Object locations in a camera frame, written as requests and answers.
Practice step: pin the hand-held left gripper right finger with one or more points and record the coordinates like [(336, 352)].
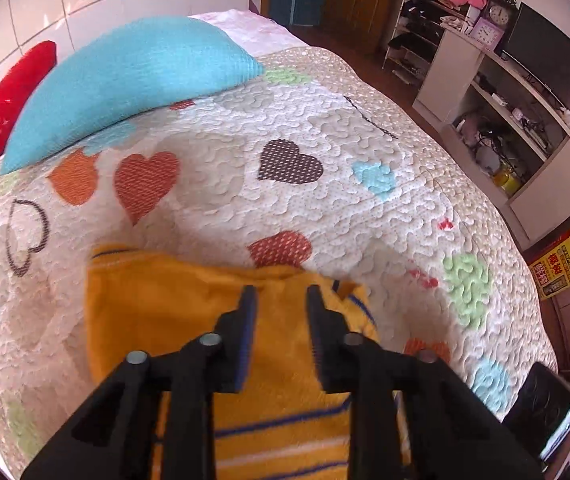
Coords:
[(316, 335)]

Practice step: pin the yellow printed bag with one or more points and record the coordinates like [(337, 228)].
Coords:
[(557, 265)]

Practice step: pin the black flat screen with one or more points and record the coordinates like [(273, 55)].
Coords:
[(555, 60)]

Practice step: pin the black tablet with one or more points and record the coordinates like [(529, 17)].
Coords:
[(545, 410)]

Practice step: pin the quilted heart print bedspread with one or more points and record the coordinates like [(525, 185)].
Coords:
[(325, 105)]

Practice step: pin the light blue pillow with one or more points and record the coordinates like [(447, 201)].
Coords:
[(130, 75)]

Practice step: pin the shoe rack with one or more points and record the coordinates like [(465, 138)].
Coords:
[(415, 30)]

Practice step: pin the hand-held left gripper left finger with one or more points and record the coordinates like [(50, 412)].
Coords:
[(247, 335)]

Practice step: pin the white shelf unit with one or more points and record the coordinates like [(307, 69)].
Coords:
[(520, 135)]

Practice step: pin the black ornate clock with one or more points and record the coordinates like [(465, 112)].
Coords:
[(500, 10)]

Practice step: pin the yellow jar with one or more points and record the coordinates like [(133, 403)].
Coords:
[(507, 180)]

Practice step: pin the purple alarm clock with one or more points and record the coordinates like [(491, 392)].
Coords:
[(487, 32)]

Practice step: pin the yellow striped knit sweater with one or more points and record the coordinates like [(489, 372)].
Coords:
[(165, 310)]

